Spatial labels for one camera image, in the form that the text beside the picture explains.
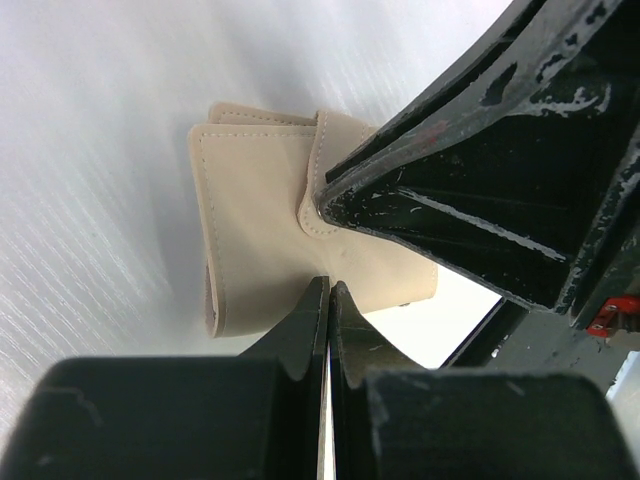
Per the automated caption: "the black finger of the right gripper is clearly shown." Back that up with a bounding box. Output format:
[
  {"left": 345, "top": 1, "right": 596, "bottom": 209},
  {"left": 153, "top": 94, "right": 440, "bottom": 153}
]
[
  {"left": 325, "top": 0, "right": 544, "bottom": 184},
  {"left": 317, "top": 0, "right": 639, "bottom": 328}
]

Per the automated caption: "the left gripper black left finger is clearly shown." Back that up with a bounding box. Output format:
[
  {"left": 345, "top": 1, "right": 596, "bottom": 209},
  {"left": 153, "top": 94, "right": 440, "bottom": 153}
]
[{"left": 9, "top": 277, "right": 330, "bottom": 479}]

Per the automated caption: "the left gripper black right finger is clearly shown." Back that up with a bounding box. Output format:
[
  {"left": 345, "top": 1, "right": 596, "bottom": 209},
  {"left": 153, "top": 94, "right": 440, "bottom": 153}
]
[{"left": 329, "top": 284, "right": 625, "bottom": 479}]

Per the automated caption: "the beige card holder wallet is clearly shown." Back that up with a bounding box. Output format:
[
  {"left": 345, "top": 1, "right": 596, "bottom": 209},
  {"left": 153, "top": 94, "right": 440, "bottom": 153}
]
[{"left": 188, "top": 103, "right": 438, "bottom": 337}]

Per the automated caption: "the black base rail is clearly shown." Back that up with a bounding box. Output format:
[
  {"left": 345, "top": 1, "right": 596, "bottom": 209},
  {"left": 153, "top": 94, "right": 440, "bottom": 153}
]
[{"left": 442, "top": 299, "right": 631, "bottom": 392}]

